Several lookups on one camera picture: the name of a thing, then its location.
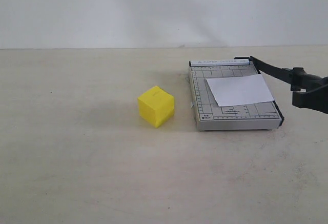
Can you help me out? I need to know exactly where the yellow foam cube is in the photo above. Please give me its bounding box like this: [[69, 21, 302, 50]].
[[137, 86, 175, 128]]

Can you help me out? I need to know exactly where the white paper sheet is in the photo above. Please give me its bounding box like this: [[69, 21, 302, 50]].
[[206, 74, 274, 107]]

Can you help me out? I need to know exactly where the grey paper cutter base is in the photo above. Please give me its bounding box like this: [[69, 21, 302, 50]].
[[189, 57, 284, 131]]

